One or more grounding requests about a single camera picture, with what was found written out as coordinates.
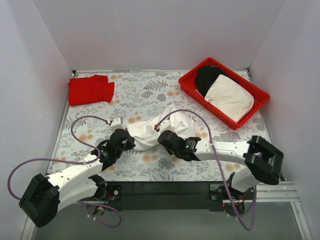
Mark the white t shirt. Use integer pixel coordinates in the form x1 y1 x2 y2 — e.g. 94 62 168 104
127 104 196 151

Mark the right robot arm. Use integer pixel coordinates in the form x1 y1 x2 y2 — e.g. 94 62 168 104
157 130 284 199

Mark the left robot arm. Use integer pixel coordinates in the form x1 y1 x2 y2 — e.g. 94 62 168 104
19 129 135 228

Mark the floral table mat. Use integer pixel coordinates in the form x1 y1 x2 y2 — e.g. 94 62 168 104
47 71 269 181

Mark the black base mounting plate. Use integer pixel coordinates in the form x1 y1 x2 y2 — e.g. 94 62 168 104
77 181 256 211

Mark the red folded t shirt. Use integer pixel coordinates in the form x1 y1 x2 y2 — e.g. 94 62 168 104
68 75 115 106

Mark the red plastic bin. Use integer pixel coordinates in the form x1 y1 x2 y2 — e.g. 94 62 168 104
178 57 270 130

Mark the cream folded t shirt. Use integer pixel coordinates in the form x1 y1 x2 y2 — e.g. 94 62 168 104
204 75 255 123

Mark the black t shirt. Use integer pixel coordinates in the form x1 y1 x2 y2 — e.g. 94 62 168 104
195 65 228 97

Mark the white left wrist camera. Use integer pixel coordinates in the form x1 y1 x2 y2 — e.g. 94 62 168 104
109 117 126 132

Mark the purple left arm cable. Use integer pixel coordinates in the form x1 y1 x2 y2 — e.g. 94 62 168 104
7 116 123 228

